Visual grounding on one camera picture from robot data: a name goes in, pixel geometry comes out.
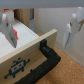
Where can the wooden drawer box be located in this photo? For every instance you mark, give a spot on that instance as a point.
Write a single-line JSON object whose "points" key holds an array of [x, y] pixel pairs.
{"points": [[22, 15]]}

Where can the wooden drawer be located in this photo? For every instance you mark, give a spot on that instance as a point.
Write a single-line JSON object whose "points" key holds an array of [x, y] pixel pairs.
{"points": [[30, 46]]}

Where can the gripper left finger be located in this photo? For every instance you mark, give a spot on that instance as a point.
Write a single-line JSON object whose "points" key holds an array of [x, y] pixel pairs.
{"points": [[8, 31]]}

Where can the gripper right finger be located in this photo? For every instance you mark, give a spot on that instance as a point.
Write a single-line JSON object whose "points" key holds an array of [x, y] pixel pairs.
{"points": [[69, 36]]}

